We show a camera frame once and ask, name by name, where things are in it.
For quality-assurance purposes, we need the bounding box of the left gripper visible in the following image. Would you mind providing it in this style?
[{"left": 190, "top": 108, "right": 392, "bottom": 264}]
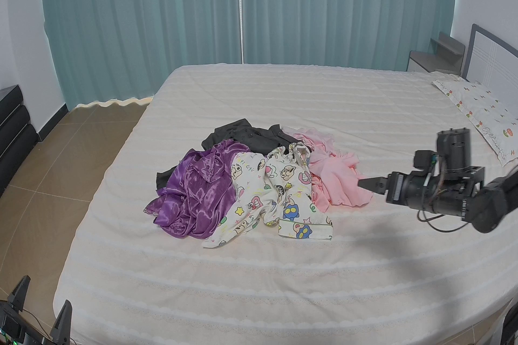
[{"left": 0, "top": 275, "right": 73, "bottom": 345}]

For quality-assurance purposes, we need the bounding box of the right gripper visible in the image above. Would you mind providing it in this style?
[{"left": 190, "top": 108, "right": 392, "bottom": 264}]
[{"left": 386, "top": 171, "right": 465, "bottom": 220}]

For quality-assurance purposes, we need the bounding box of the white printed pyjama top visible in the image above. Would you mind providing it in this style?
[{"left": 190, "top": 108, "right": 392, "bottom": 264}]
[{"left": 202, "top": 144, "right": 334, "bottom": 249}]

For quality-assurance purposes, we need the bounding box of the bed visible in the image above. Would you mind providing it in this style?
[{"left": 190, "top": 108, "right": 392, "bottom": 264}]
[{"left": 53, "top": 23, "right": 518, "bottom": 345}]

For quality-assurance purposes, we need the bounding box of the pink garment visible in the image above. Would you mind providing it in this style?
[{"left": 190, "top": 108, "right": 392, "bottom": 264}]
[{"left": 282, "top": 127, "right": 374, "bottom": 212}]

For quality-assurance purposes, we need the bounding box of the white printed pillow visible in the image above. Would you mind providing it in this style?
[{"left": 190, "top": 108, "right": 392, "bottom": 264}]
[{"left": 431, "top": 79, "right": 518, "bottom": 168}]

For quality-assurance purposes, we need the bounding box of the grey bedside table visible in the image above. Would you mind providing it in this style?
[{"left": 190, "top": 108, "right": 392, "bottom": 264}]
[{"left": 408, "top": 32, "right": 466, "bottom": 74}]

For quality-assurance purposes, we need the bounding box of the black chest of drawers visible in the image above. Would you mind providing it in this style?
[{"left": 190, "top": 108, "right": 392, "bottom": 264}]
[{"left": 0, "top": 84, "right": 39, "bottom": 196}]

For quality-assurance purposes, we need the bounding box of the black garment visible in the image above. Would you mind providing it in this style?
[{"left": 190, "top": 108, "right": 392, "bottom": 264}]
[{"left": 156, "top": 118, "right": 302, "bottom": 190}]

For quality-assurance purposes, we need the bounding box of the purple satin garment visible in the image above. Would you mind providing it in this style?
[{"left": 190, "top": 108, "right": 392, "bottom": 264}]
[{"left": 144, "top": 140, "right": 251, "bottom": 240}]

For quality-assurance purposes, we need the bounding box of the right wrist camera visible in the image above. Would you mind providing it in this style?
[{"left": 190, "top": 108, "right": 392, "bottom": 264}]
[{"left": 413, "top": 150, "right": 439, "bottom": 175}]

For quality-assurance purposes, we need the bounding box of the black cable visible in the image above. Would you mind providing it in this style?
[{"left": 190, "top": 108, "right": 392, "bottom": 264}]
[{"left": 418, "top": 198, "right": 472, "bottom": 233}]

